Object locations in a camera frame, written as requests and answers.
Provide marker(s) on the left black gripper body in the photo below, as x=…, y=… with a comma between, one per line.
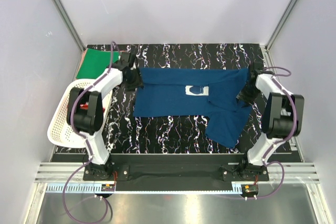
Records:
x=135, y=81

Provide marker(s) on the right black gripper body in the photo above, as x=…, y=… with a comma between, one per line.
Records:
x=248, y=94

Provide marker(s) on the blue t shirt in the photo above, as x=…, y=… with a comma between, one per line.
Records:
x=190, y=92

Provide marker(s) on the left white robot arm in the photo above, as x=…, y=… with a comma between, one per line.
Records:
x=87, y=123

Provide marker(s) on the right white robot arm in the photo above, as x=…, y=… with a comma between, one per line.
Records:
x=281, y=120

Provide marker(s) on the folded green t shirt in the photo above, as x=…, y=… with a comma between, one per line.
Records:
x=94, y=64

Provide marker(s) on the folded pink t shirt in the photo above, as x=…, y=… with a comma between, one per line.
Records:
x=82, y=57

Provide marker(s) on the red and white t shirt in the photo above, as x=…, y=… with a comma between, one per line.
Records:
x=85, y=107

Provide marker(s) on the white plastic laundry basket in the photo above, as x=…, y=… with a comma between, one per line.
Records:
x=59, y=132

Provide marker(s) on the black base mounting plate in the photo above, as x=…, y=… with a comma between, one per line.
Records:
x=225, y=167

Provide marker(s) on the right small electronics board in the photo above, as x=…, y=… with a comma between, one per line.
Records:
x=254, y=188

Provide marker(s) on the small electronics board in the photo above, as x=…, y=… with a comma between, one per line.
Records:
x=254, y=188
x=108, y=187

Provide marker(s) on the left small electronics board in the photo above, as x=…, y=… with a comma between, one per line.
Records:
x=108, y=187

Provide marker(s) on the left aluminium frame post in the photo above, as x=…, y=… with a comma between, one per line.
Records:
x=68, y=23

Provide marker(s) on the aluminium frame post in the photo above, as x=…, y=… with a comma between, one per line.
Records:
x=68, y=23
x=286, y=14

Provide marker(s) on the white slotted cable duct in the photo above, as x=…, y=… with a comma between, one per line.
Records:
x=122, y=188

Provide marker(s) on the right aluminium frame post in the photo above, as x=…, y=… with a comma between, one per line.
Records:
x=286, y=14

